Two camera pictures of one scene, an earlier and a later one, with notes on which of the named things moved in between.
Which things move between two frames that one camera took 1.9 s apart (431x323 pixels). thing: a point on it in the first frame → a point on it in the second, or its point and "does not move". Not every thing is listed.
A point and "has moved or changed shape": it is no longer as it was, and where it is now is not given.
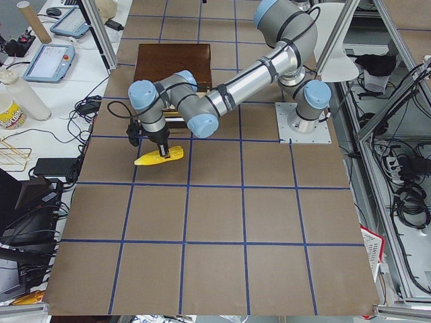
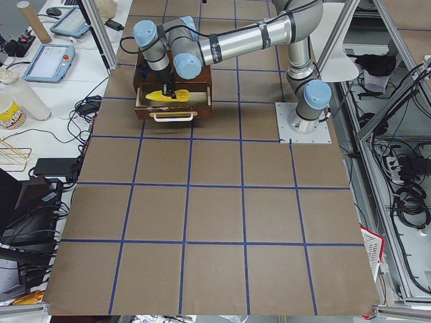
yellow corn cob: x=175 y=152 has moved or changed shape
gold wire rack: x=12 y=158 does not move
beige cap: x=107 y=9 does not move
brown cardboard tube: x=25 y=8 does not move
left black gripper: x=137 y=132 → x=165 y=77
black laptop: x=29 y=211 does not move
